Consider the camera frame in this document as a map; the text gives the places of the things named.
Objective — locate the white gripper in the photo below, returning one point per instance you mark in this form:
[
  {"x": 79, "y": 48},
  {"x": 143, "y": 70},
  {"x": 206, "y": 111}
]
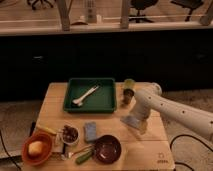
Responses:
[{"x": 141, "y": 113}]

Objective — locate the wooden post middle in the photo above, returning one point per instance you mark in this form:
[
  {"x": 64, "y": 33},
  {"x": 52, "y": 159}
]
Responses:
[{"x": 125, "y": 9}]

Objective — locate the orange bowl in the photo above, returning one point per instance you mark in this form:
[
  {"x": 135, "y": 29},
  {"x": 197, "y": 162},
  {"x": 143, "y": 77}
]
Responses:
[{"x": 46, "y": 152}]

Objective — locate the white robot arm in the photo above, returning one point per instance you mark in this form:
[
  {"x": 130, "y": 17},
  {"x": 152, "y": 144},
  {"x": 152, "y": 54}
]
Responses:
[{"x": 149, "y": 97}]

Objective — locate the black office chair left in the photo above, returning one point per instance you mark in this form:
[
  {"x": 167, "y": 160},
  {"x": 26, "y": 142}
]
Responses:
[{"x": 39, "y": 4}]

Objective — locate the yellow fruit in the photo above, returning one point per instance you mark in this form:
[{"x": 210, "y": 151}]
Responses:
[{"x": 35, "y": 148}]

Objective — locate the grey blue towel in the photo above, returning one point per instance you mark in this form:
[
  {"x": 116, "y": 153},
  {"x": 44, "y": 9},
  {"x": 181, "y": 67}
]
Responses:
[{"x": 130, "y": 121}]

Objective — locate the green cucumber toy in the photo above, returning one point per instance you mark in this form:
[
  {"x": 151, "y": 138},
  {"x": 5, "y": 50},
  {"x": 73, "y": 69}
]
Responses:
[{"x": 81, "y": 159}]

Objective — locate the black office chair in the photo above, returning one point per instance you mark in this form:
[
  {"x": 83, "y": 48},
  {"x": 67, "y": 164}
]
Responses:
[
  {"x": 139, "y": 6},
  {"x": 39, "y": 4}
]

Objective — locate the blue sponge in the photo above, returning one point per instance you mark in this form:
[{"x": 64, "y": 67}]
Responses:
[{"x": 90, "y": 131}]

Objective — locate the yellow banana toy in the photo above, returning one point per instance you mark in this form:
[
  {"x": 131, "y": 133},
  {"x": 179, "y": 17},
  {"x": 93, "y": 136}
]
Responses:
[{"x": 46, "y": 129}]

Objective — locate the dark purple bowl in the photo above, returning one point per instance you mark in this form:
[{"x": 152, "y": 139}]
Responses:
[{"x": 107, "y": 149}]

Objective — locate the wooden post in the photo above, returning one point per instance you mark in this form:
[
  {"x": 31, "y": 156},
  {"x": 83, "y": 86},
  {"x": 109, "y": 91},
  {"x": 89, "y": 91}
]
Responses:
[
  {"x": 64, "y": 16},
  {"x": 125, "y": 9}
]

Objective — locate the white cup with brown contents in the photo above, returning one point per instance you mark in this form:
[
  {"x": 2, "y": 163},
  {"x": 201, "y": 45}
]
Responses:
[{"x": 69, "y": 135}]

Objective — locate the green cup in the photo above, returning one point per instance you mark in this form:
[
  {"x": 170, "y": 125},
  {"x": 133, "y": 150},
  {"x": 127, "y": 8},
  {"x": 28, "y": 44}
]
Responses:
[{"x": 129, "y": 84}]

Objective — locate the wooden post left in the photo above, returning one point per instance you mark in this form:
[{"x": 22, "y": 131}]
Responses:
[{"x": 64, "y": 16}]

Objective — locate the green plastic tray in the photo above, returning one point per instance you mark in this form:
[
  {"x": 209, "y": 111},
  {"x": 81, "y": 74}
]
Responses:
[{"x": 102, "y": 100}]

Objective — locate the white bone-shaped tool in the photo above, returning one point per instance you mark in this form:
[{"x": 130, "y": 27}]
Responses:
[{"x": 79, "y": 101}]

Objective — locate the dark grey cup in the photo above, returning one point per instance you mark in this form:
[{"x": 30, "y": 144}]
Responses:
[{"x": 127, "y": 96}]

